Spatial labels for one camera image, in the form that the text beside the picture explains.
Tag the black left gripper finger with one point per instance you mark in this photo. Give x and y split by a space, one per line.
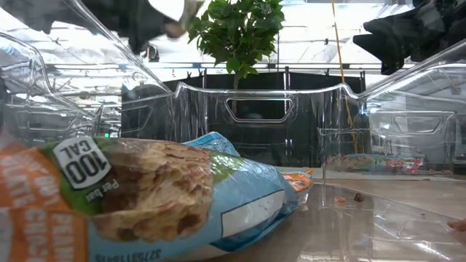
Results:
165 28

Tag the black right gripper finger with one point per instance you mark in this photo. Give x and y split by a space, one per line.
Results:
397 60
386 34

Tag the light blue red granola bar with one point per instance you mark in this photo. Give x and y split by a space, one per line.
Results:
375 163

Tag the red green granola bar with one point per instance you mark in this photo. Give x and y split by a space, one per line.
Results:
344 163

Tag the clear plastic bin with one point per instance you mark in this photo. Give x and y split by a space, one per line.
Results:
364 229
418 145
54 120

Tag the blue orange granola bar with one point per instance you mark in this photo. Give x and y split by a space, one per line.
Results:
215 143
153 196
298 185

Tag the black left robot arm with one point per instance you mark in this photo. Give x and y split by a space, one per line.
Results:
36 14

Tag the green plant in black pot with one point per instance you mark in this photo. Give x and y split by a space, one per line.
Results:
236 32

